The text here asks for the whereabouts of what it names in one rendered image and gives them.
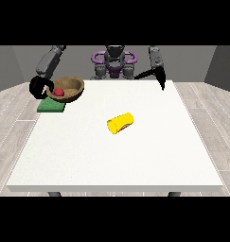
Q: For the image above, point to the grey robot trunk purple rings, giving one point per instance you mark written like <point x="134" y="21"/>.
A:
<point x="114" y="64"/>

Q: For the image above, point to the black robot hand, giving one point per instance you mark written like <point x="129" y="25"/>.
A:
<point x="158" y="74"/>
<point x="36" y="87"/>

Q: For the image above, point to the small red ball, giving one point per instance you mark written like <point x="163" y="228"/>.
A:
<point x="59" y="92"/>

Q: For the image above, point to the green square pad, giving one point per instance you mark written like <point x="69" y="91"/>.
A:
<point x="50" y="106"/>

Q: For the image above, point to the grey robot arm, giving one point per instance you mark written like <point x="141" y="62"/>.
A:
<point x="49" y="61"/>
<point x="155" y="57"/>

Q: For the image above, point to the dark table leg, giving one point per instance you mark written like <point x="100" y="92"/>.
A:
<point x="174" y="194"/>
<point x="54" y="194"/>

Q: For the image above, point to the yellow cup with melon print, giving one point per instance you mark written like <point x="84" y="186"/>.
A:
<point x="120" y="123"/>

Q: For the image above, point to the brown wooden bowl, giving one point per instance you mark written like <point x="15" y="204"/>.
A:
<point x="67" y="89"/>

